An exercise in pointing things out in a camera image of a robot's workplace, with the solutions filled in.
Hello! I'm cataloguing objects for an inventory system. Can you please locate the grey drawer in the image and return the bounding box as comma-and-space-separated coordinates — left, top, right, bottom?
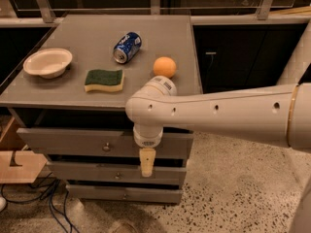
17, 128, 193, 159
47, 161, 187, 185
66, 184, 183, 204

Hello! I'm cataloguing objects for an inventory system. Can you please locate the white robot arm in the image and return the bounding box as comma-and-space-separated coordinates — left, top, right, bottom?
125, 27, 311, 233

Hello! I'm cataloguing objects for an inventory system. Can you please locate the orange ball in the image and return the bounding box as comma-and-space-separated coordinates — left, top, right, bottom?
153, 57, 177, 78

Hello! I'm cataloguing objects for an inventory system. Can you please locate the green yellow sponge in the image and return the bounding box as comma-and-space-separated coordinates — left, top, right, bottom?
85, 69, 124, 92

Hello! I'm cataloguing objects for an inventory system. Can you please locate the light wooden box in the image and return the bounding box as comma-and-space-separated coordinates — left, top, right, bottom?
0, 116, 47, 184

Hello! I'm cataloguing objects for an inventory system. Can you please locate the grey middle drawer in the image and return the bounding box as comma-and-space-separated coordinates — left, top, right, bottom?
47, 161, 187, 185

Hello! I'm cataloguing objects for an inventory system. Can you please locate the white bowl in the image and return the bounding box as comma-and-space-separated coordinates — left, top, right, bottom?
23, 49, 73, 79

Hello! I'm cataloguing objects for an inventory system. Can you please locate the metal glass railing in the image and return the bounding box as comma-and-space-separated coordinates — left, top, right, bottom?
0, 0, 311, 22

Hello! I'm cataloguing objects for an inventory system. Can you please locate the dark low cabinet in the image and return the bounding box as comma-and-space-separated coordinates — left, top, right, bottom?
193, 23, 306, 93

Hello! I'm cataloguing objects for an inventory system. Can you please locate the grey bottom drawer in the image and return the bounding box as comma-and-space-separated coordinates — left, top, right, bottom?
66, 184, 183, 204

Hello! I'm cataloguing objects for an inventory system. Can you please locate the grey drawer cabinet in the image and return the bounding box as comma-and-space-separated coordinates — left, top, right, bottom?
1, 15, 202, 190

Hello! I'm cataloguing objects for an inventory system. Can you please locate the blue soda can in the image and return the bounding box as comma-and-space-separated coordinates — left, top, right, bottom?
113, 32, 142, 64

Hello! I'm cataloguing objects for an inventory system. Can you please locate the grey top drawer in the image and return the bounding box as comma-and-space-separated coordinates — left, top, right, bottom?
17, 128, 193, 159

